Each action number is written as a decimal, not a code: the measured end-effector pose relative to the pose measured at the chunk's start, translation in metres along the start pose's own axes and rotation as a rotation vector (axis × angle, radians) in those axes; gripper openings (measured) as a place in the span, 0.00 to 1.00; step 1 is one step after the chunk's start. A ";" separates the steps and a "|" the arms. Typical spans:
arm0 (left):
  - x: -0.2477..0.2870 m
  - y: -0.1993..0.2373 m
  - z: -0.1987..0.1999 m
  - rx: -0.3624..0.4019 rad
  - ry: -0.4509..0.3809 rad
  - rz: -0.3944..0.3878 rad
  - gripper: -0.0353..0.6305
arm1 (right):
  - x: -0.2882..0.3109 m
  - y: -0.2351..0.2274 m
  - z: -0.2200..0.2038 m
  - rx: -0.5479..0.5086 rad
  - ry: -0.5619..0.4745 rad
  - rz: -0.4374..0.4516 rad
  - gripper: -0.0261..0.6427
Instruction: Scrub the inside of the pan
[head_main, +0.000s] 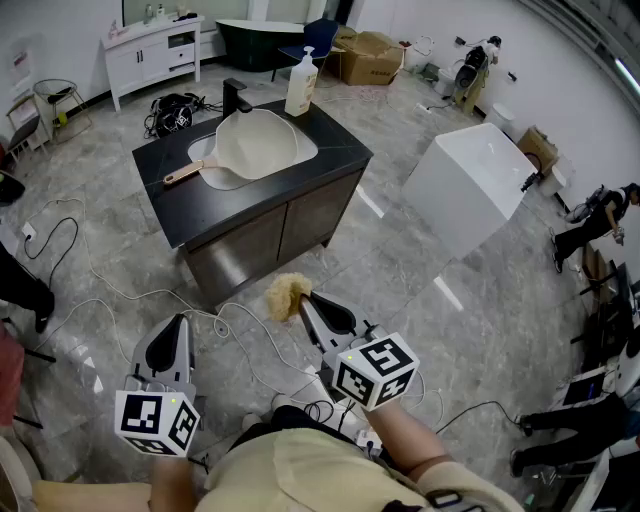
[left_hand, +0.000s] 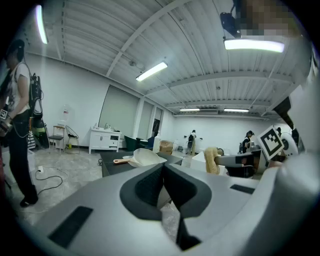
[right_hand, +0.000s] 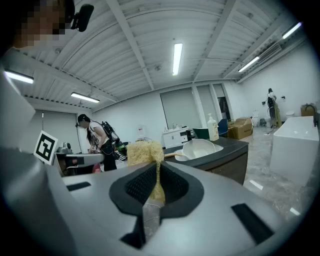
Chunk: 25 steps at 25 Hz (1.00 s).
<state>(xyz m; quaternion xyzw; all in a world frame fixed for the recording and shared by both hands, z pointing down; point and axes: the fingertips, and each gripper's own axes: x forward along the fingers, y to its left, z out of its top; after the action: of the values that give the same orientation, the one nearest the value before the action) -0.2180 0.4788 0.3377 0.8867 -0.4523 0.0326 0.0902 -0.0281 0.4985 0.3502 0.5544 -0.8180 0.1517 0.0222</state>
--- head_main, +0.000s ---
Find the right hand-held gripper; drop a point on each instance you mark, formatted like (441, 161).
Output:
(375, 372)

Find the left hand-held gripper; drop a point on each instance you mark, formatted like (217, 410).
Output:
(150, 420)

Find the yellow sponge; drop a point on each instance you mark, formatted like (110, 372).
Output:
(285, 300)

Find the person's left forearm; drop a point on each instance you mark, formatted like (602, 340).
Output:
(175, 485)

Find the person's right forearm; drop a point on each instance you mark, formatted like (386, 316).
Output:
(400, 440)

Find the person's black trousers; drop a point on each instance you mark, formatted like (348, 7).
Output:
(300, 420)

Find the red seat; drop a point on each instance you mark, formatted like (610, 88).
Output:
(10, 375)

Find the person's beige shirt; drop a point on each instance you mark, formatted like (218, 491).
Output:
(300, 475)

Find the dark vanity cabinet black top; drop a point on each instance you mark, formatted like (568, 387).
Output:
(200, 205)

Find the tan chair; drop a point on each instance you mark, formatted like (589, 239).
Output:
(75, 497)

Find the white plug socket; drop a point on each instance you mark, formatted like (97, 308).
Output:
(29, 231)

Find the white sink basin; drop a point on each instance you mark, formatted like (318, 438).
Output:
(200, 147)

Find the white power strip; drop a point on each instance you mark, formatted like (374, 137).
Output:
(422, 106)

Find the white soap pump bottle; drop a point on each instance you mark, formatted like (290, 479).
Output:
(300, 90)

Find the black hard-shell backpack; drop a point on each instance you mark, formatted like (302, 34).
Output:
(175, 120)

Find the black tub faucet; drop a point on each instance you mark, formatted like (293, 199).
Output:
(530, 182)

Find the small yellow roll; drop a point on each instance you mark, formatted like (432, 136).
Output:
(61, 119)

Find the black soft bag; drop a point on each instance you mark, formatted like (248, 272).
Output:
(172, 97)

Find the white bin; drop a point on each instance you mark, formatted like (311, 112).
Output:
(500, 117)

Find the large cardboard box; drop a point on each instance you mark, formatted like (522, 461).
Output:
(370, 60)

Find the white bucket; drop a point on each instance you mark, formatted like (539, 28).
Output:
(559, 180)

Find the small cardboard box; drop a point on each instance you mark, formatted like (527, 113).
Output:
(537, 147)

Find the green bag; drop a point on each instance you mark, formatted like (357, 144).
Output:
(431, 71)

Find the dark seat light-framed chair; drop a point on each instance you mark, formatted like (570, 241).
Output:
(25, 127)

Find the blue chair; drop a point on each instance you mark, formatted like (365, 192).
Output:
(320, 32)

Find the white cabinet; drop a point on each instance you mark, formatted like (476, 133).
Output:
(145, 60)

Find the small clear bottle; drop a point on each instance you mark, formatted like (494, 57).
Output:
(148, 14)

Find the small white bottle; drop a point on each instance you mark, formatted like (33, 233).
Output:
(161, 12)

